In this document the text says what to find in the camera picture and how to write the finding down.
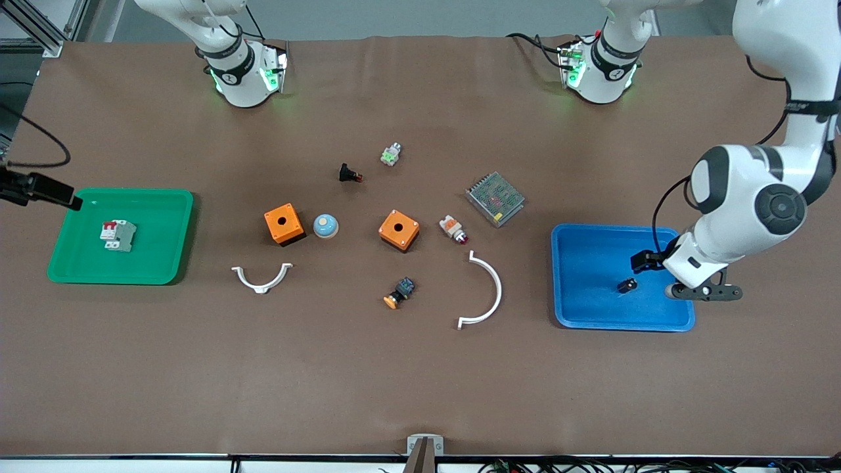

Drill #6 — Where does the white red circuit breaker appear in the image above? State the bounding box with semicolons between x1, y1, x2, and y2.
99;219;137;252

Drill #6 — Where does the blue plastic tray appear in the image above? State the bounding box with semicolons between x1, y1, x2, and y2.
551;223;696;332

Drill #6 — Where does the green plastic tray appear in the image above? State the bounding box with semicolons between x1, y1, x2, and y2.
47;188;195;286

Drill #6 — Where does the metal mesh power supply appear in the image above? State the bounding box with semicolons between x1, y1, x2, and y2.
465;171;526;229

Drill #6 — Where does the red white indicator light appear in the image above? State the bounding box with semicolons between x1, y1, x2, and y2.
439;214;470;246

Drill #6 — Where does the orange button box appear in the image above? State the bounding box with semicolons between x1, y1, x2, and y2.
264;203;307;248
378;210;421;253

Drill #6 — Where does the orange black push button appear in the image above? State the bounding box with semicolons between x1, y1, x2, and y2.
383;277;417;310

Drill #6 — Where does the brown table cover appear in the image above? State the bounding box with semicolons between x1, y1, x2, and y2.
0;34;841;458

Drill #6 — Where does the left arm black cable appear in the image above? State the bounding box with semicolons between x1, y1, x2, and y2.
652;56;790;257

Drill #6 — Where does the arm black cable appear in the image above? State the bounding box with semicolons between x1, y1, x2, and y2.
0;104;72;169
652;56;790;257

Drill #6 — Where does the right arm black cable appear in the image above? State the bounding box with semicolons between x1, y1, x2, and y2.
0;104;72;169

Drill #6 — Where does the large white curved bracket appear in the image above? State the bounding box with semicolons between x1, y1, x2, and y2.
457;250;503;330

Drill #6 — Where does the aluminium frame profile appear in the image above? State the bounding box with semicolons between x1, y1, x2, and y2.
0;0;89;58

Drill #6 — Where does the small white curved bracket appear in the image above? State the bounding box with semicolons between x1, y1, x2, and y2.
231;263;294;295

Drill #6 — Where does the black base cable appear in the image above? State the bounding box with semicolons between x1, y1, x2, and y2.
505;32;574;70

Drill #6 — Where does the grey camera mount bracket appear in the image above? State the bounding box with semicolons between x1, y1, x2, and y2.
407;434;445;456

